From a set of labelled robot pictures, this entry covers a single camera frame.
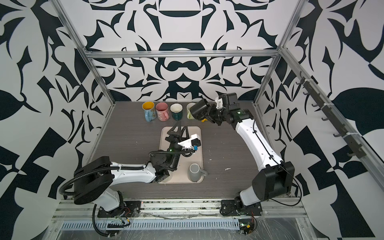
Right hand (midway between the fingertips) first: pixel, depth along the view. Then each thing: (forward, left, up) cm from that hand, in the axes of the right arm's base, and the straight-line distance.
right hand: (201, 112), depth 76 cm
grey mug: (-23, +4, -19) cm, 31 cm away
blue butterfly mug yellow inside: (+18, +34, -18) cm, 42 cm away
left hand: (-8, +11, +3) cm, 14 cm away
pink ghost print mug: (+18, +25, -18) cm, 36 cm away
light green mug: (+16, +7, -21) cm, 27 cm away
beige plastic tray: (-21, +11, -29) cm, 37 cm away
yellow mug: (+16, -2, -27) cm, 32 cm away
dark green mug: (+18, +16, -19) cm, 30 cm away
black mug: (+4, +2, -2) cm, 5 cm away
